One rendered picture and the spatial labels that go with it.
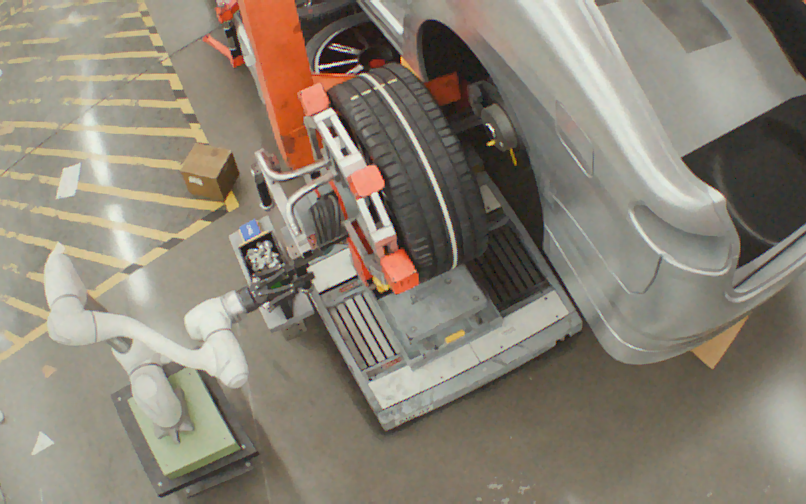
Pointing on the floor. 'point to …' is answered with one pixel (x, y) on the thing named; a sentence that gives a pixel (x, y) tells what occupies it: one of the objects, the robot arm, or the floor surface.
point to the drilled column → (293, 330)
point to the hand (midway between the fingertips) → (300, 273)
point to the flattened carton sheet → (710, 351)
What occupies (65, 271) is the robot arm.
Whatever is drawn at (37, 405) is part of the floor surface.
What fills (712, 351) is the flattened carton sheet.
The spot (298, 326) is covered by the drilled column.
